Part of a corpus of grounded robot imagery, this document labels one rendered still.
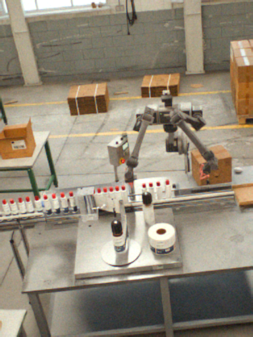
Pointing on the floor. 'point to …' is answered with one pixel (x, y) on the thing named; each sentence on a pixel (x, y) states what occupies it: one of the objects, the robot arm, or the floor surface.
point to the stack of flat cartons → (88, 99)
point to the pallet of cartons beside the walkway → (242, 78)
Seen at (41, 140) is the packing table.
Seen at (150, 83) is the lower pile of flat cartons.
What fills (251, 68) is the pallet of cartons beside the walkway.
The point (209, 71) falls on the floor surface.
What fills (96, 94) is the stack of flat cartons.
